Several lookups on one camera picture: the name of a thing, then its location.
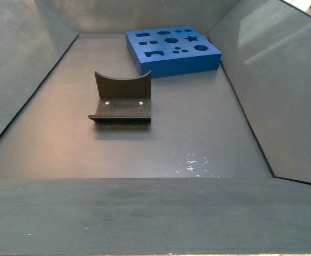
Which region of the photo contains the dark grey curved fixture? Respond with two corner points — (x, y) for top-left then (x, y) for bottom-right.
(88, 73), (150, 123)

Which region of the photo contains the blue foam shape board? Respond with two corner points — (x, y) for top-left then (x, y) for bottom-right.
(125, 26), (221, 78)

